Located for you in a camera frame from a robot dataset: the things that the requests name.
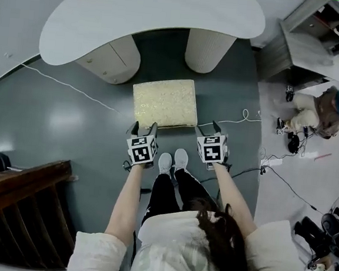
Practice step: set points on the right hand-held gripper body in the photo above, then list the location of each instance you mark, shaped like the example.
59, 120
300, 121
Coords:
213, 150

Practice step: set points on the beige upholstered stool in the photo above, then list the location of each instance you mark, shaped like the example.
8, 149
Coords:
163, 102

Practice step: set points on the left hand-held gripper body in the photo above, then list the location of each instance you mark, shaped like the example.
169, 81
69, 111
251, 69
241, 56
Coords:
141, 153

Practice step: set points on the brown wooden staircase railing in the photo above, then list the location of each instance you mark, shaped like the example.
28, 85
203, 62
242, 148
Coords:
21, 178

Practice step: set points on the black headphones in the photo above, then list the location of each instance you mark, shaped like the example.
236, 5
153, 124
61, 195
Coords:
294, 143

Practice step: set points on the grey shelf cabinet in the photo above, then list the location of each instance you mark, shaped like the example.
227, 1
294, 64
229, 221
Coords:
297, 54

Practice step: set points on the person's white shirt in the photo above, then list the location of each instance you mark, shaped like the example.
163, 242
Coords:
165, 249

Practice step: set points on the person's grey shoe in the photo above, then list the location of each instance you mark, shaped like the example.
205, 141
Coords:
165, 162
180, 159

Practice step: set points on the white power strip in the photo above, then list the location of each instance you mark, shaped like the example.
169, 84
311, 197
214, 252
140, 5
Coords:
273, 162

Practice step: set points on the person's left forearm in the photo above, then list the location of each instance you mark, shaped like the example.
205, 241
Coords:
125, 199

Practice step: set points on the thin red stick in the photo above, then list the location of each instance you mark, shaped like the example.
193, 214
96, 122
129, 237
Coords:
323, 156

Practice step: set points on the person's right forearm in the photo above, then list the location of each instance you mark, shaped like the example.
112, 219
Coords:
232, 196

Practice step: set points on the white curved table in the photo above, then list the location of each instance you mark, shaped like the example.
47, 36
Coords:
139, 8

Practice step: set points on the person's black trousers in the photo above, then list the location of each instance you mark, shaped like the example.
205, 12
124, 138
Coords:
164, 196

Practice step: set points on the person's right grey shoe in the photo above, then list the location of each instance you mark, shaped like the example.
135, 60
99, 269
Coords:
180, 159

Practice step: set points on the person's left grey shoe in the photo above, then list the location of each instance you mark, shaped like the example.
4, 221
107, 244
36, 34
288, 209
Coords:
165, 162

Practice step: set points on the pile of black devices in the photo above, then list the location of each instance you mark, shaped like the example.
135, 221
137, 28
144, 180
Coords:
329, 225

